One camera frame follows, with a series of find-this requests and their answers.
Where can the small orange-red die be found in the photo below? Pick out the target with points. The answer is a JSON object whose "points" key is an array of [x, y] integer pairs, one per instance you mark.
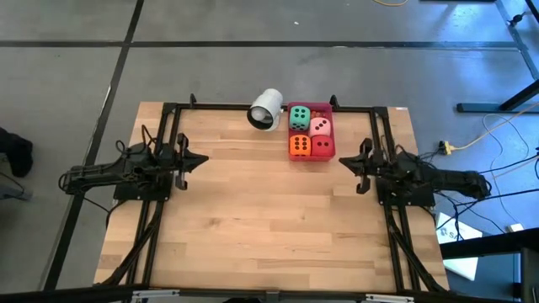
{"points": [[320, 114]]}

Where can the white box with blue logo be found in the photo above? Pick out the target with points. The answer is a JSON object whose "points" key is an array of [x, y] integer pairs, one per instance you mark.
{"points": [[450, 229]]}

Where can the black desk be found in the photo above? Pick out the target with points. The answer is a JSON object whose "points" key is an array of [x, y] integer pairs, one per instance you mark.
{"points": [[484, 246]]}

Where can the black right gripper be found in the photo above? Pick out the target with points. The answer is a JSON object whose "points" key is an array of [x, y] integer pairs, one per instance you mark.
{"points": [[382, 164]]}

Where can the black table leg stand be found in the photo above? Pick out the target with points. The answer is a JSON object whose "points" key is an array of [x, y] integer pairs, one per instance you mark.
{"points": [[484, 107]]}

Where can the white power adapter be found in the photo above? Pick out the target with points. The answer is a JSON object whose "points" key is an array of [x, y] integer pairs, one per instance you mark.
{"points": [[514, 228]]}

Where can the large pink foam die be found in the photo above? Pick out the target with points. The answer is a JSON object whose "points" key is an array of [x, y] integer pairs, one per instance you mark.
{"points": [[320, 127]]}

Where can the yellow power strip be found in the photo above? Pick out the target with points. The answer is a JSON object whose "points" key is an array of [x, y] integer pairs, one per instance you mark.
{"points": [[445, 147]]}

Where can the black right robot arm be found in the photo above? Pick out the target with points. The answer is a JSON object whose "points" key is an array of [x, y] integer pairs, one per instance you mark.
{"points": [[442, 179]]}

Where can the large red foam die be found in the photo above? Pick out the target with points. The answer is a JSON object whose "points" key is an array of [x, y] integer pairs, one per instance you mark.
{"points": [[322, 146]]}

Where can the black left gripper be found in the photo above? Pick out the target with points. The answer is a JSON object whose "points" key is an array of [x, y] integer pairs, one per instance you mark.
{"points": [[169, 161]]}

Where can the large teal foam die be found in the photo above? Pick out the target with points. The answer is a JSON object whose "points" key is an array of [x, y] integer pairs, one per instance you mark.
{"points": [[300, 118]]}

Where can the black camera mounting beam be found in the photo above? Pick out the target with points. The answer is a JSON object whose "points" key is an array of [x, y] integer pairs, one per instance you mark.
{"points": [[63, 294]]}

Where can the black rounded object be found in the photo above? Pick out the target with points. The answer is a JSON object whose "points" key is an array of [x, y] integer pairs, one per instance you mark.
{"points": [[17, 151]]}

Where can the black aluminium table frame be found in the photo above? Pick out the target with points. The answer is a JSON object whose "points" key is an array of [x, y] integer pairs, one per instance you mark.
{"points": [[210, 106]]}

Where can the red translucent plastic bin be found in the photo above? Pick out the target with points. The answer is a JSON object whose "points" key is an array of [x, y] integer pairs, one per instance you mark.
{"points": [[313, 158]]}

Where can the large orange foam die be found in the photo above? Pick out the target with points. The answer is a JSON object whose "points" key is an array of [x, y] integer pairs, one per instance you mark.
{"points": [[300, 145]]}

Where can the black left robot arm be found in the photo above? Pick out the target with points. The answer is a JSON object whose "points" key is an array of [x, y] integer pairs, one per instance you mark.
{"points": [[105, 174]]}

